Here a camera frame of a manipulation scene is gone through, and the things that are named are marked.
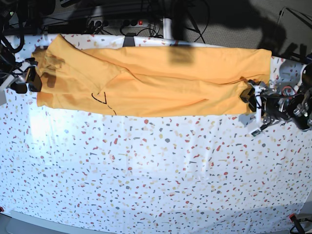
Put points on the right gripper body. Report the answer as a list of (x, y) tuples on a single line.
[(11, 72)]

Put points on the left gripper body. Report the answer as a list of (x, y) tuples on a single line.
[(270, 106)]

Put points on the yellow orange T-shirt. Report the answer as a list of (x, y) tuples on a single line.
[(163, 81)]

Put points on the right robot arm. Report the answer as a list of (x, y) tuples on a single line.
[(26, 12)]

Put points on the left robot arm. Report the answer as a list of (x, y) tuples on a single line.
[(299, 93)]

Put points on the white power strip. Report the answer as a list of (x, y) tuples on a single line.
[(116, 23)]

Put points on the black table clamp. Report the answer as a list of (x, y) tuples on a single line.
[(129, 40)]

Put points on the white table leg post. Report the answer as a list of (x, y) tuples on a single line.
[(167, 28)]

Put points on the red black clamp handle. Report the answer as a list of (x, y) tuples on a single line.
[(297, 228)]

